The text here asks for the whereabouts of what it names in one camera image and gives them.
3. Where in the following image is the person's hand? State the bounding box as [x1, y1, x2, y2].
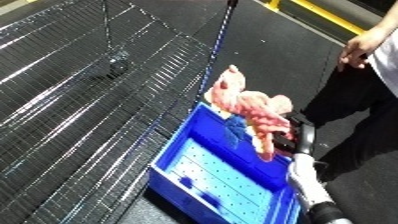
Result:
[335, 27, 388, 73]

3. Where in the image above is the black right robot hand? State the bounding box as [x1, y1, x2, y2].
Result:
[271, 112, 317, 155]

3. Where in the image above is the pink soft toy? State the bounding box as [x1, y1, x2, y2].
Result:
[202, 64, 295, 163]

